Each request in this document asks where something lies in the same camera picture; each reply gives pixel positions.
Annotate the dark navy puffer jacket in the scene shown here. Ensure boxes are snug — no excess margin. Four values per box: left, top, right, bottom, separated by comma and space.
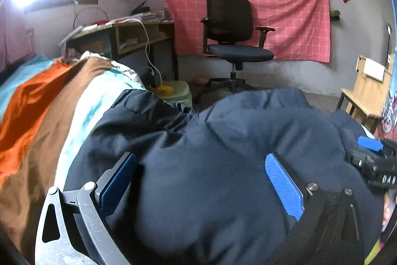
65, 89, 384, 264

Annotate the pink checked wall cloth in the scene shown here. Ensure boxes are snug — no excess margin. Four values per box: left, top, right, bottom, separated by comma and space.
165, 0, 331, 63

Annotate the blue cartoon print curtain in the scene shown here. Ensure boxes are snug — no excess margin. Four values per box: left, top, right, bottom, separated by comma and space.
373, 0, 397, 141

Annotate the white charging cable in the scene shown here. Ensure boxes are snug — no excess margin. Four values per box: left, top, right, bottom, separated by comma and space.
124, 17, 164, 87

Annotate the black office chair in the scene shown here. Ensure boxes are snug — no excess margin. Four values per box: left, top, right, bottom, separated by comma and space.
194, 0, 275, 103

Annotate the small wooden side table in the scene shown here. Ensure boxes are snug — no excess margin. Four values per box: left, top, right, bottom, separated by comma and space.
336, 54, 395, 133

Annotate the pink hanging garment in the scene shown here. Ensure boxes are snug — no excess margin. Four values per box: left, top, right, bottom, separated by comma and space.
0, 0, 34, 72

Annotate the wooden desk with shelf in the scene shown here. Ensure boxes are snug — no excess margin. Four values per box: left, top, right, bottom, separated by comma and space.
59, 14, 179, 80

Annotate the green plastic stool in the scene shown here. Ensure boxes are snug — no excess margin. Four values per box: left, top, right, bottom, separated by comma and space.
147, 81, 193, 108

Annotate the orange brown teal bed sheet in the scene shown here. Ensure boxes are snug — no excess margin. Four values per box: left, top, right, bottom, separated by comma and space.
1, 52, 144, 261

